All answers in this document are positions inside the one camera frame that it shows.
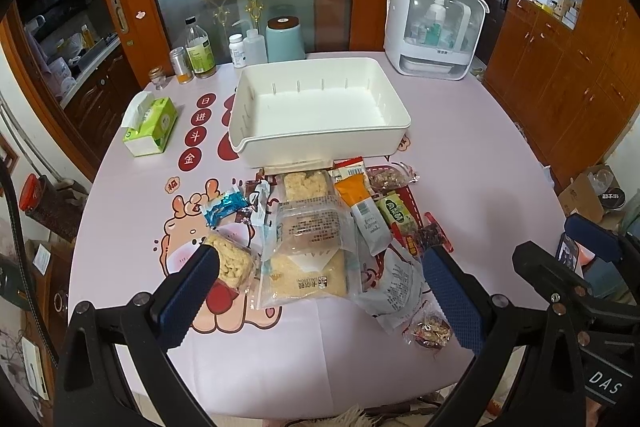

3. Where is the cardboard box on floor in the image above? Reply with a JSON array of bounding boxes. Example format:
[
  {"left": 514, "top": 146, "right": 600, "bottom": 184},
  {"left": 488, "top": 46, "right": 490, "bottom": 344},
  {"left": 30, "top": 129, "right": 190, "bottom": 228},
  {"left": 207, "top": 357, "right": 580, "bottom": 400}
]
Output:
[{"left": 559, "top": 165, "right": 627, "bottom": 223}]

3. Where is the glass bottle green label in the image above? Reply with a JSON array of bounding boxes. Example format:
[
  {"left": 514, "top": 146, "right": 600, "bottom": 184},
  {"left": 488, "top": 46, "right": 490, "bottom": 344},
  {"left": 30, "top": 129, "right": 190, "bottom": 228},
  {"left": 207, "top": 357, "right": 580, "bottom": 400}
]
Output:
[{"left": 186, "top": 16, "right": 216, "bottom": 77}]

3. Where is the red nut snack packet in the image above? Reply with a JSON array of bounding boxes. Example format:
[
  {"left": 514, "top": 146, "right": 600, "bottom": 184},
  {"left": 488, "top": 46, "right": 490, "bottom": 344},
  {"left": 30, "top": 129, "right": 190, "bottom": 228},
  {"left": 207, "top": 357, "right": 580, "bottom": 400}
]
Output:
[{"left": 400, "top": 212, "right": 454, "bottom": 258}]

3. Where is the white cosmetic storage case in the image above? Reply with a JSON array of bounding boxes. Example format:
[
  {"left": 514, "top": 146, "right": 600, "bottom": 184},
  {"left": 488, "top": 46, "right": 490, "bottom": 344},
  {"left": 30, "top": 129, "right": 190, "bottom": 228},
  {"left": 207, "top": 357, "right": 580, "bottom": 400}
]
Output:
[{"left": 383, "top": 0, "right": 490, "bottom": 81}]

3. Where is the blue foil snack packet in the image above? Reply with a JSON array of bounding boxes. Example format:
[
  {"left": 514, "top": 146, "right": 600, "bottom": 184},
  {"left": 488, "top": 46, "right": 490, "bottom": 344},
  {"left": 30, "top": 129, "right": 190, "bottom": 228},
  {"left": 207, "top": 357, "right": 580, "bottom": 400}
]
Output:
[{"left": 202, "top": 186, "right": 250, "bottom": 229}]

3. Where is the green tissue box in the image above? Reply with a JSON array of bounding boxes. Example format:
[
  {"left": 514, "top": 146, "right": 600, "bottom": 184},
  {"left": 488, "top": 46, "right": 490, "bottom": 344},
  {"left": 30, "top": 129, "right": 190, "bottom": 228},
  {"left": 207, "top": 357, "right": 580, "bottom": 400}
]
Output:
[{"left": 120, "top": 91, "right": 178, "bottom": 157}]

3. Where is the white pill bottle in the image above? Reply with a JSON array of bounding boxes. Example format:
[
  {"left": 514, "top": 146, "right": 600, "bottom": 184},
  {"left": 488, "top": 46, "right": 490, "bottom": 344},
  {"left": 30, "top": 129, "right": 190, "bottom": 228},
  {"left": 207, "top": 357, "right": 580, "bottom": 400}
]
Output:
[{"left": 229, "top": 34, "right": 246, "bottom": 68}]

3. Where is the light blue ceramic jar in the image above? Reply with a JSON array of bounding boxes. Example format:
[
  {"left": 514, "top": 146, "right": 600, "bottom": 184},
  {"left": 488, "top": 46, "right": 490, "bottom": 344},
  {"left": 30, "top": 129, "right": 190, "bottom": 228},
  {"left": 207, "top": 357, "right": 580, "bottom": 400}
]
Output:
[{"left": 265, "top": 16, "right": 306, "bottom": 63}]

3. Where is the silver orange can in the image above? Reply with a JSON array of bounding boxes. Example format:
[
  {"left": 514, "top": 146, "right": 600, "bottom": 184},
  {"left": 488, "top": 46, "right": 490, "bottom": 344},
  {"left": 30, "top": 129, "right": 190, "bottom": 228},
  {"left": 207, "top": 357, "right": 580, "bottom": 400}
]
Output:
[{"left": 169, "top": 46, "right": 193, "bottom": 84}]

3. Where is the clear granola packet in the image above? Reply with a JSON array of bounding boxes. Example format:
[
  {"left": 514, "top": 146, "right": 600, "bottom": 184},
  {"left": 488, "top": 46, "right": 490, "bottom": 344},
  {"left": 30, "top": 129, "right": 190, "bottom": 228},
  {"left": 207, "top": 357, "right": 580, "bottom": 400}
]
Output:
[{"left": 367, "top": 162, "right": 420, "bottom": 194}]

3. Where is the red edged white packet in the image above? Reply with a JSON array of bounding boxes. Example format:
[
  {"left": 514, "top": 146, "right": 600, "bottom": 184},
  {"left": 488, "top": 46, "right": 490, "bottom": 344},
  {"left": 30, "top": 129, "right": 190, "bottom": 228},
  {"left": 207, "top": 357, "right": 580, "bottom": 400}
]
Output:
[{"left": 329, "top": 156, "right": 367, "bottom": 182}]

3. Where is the green snack packet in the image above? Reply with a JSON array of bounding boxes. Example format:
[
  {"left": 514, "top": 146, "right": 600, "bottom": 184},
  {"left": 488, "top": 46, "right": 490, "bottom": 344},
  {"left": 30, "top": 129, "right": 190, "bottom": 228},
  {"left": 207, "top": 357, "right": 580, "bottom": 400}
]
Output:
[{"left": 376, "top": 192, "right": 418, "bottom": 236}]

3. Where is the brown white candy wrapper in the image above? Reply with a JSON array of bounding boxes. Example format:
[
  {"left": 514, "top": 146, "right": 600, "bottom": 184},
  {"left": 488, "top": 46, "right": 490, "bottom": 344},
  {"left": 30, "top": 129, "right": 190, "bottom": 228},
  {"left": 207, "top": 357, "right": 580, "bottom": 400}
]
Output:
[{"left": 236, "top": 179, "right": 271, "bottom": 228}]

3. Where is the white printed snack bag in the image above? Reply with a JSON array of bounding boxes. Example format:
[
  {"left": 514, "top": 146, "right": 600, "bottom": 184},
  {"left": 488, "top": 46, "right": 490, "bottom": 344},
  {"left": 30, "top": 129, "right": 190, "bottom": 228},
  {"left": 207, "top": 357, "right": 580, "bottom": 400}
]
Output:
[{"left": 354, "top": 242, "right": 444, "bottom": 334}]

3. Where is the mixed nut clear packet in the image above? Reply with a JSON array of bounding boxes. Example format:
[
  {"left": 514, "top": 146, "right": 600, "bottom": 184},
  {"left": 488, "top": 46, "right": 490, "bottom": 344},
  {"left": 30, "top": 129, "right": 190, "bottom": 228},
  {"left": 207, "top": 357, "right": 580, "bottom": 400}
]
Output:
[{"left": 402, "top": 311, "right": 452, "bottom": 351}]

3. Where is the rice puff snack pack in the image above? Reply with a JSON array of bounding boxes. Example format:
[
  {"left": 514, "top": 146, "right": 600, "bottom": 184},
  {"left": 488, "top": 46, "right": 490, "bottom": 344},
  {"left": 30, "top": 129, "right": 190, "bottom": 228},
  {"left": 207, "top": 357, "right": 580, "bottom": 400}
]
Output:
[{"left": 204, "top": 232, "right": 255, "bottom": 291}]

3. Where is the white plastic storage bin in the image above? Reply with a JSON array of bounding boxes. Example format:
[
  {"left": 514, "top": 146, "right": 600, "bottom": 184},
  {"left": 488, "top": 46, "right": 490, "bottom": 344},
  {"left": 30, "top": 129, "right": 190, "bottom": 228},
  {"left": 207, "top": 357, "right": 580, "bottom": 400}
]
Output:
[{"left": 228, "top": 55, "right": 412, "bottom": 168}]

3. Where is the large clear cracker bag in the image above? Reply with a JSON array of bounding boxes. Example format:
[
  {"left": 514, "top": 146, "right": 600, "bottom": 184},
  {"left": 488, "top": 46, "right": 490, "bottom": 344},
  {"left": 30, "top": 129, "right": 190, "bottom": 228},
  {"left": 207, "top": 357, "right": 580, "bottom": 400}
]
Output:
[{"left": 257, "top": 249, "right": 362, "bottom": 309}]

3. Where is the small glass jar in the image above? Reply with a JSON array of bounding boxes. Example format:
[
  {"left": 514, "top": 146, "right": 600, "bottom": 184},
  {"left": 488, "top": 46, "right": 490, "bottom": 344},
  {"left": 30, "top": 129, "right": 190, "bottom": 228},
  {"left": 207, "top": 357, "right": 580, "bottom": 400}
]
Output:
[{"left": 149, "top": 66, "right": 168, "bottom": 90}]

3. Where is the wooden cabinet with shelves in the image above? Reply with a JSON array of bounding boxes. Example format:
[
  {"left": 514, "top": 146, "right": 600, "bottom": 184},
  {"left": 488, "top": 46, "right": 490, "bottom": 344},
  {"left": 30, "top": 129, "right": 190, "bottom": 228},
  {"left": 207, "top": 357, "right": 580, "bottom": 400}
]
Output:
[{"left": 485, "top": 0, "right": 639, "bottom": 190}]

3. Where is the orange white oat bar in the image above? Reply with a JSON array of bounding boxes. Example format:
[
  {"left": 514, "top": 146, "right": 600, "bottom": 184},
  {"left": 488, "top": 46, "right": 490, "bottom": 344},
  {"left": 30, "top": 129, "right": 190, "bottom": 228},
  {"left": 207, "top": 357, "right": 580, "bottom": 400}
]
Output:
[{"left": 335, "top": 173, "right": 392, "bottom": 257}]

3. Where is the white squeeze bottle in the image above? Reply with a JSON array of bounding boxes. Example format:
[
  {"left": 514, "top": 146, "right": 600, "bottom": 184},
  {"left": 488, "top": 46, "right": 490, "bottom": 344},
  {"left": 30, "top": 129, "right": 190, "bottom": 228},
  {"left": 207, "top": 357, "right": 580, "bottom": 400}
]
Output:
[{"left": 232, "top": 20, "right": 268, "bottom": 66}]

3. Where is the clear pastry snack pack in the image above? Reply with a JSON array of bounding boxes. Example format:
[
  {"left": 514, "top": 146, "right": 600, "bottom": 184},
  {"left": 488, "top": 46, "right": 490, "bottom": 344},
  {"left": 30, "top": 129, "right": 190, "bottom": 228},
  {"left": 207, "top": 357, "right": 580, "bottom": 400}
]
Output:
[{"left": 264, "top": 170, "right": 357, "bottom": 259}]

